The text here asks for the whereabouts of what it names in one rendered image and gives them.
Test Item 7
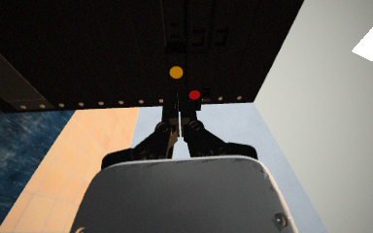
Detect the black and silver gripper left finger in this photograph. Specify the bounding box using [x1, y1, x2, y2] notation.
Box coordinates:
[101, 88, 180, 170]

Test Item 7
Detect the black equipment rack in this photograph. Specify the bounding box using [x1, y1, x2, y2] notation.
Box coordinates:
[0, 0, 304, 114]

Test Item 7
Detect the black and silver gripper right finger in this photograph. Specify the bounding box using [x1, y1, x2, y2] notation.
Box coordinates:
[179, 88, 258, 160]

